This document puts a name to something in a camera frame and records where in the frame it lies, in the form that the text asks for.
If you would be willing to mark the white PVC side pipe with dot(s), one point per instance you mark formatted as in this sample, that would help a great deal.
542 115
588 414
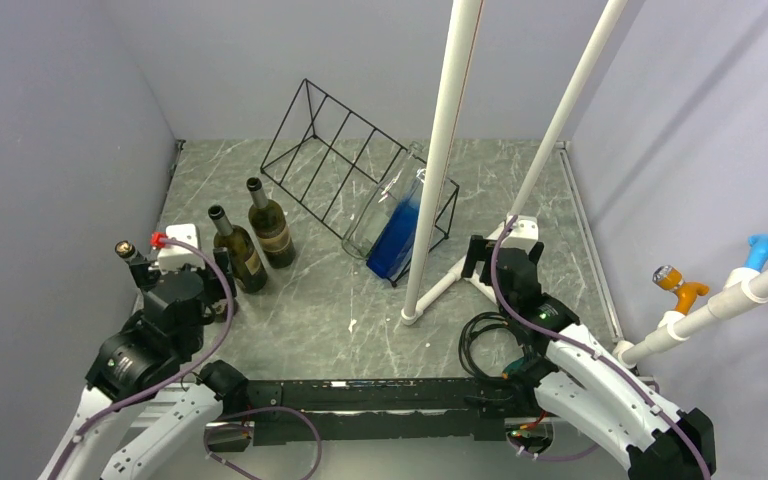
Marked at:
731 302

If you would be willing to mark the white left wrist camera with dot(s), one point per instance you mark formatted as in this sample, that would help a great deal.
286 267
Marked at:
176 248

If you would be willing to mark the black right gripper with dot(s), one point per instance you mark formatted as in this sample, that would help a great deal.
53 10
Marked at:
481 250

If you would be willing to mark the orange pipe valve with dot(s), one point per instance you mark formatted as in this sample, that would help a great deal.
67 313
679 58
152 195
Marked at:
670 279

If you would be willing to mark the black wire wine rack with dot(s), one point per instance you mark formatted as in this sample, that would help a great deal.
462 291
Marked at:
330 159

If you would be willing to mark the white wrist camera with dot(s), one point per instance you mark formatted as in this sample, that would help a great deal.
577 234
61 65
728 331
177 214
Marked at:
176 248
523 235

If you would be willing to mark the clear glass bottle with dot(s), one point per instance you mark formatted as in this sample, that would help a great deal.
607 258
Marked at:
370 218

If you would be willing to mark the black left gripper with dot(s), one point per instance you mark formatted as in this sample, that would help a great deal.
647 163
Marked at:
214 287

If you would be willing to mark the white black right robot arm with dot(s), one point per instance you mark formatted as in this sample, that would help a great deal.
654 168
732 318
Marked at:
566 372

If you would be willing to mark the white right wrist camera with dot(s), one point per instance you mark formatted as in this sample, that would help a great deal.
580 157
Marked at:
523 235

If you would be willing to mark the white PVC pipe frame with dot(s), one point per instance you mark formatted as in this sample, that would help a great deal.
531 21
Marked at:
461 40

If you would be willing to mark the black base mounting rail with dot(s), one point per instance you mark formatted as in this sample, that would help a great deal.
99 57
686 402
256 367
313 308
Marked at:
277 412

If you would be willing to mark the blue square glass bottle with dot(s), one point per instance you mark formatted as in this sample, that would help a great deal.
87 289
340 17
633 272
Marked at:
396 238

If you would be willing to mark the green wine bottle grey capsule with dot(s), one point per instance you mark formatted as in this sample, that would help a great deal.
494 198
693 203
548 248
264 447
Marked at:
267 218

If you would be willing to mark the dark wine bottle cream label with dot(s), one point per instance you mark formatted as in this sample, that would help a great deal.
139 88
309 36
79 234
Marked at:
247 266

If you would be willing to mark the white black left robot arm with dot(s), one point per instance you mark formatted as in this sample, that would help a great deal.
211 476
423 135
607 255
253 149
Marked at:
158 345

